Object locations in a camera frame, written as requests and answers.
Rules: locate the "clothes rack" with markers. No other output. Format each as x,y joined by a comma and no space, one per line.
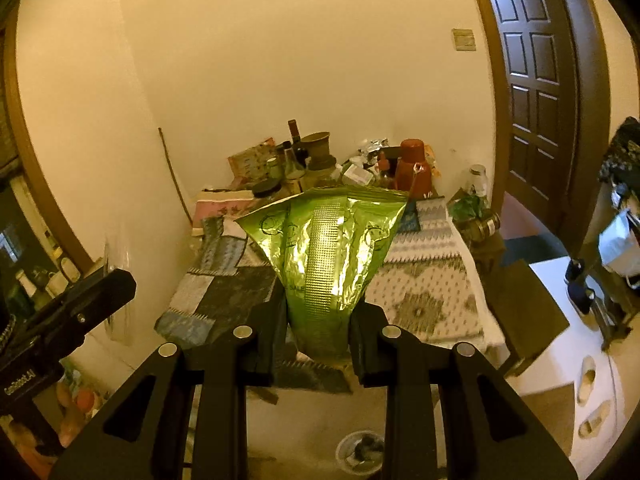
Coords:
617,305

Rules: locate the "white carton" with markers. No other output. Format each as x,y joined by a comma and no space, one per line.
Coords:
357,175

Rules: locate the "table with patchwork cloth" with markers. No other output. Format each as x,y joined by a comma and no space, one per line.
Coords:
430,285

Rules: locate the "dark wooden chair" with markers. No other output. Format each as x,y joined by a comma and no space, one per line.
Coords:
530,305

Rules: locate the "clear glass bottle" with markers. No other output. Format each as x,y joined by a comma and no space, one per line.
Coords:
293,165

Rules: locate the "brown door frame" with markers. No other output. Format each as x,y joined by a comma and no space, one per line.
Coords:
492,85

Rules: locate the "white cabinet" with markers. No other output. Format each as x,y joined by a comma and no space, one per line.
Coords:
560,360

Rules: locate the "white plastic bin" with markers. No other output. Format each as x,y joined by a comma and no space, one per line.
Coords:
360,452

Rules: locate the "tall glass jar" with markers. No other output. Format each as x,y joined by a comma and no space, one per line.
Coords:
477,178

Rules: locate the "white bottle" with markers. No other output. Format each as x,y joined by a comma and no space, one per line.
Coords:
26,285

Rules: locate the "brown panelled door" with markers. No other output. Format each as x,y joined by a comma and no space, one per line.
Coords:
540,85

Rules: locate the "grey canister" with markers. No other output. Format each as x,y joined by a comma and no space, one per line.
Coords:
322,175

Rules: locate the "brown window frame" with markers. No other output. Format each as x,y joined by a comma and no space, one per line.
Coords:
30,160

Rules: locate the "glass jar with dark lid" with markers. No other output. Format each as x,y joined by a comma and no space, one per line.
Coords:
266,187

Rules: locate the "beige light switch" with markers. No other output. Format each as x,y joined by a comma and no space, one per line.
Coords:
463,40

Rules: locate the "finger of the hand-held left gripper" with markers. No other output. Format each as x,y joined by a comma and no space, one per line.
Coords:
100,292

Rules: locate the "green leafy plant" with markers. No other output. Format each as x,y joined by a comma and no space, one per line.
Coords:
467,207

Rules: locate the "dark blue shoe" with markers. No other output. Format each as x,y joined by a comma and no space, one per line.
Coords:
582,301
575,269

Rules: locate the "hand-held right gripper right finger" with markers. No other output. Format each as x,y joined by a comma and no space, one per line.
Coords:
365,350

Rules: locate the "dark patterned clothes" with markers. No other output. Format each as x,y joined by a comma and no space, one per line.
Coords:
625,155

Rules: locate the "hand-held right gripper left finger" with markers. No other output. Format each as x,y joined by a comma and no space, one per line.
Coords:
270,340

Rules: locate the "dark doormat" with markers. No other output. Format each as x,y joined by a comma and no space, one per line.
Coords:
530,247

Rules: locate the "dark wine bottle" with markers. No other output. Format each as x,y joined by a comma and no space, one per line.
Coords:
296,142

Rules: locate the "striped round jar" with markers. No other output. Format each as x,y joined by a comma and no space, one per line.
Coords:
482,226

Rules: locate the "green foil bag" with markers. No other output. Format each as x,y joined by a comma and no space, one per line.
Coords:
325,260

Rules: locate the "brown ceramic vase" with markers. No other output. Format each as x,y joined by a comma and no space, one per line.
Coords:
317,145

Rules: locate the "red thermos jug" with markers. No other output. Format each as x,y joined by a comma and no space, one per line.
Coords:
412,170

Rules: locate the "white bag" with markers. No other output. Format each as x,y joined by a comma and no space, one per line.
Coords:
617,240

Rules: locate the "thin wooden stick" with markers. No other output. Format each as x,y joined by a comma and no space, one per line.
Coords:
172,170

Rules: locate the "floral printed box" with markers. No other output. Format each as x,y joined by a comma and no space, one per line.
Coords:
250,160

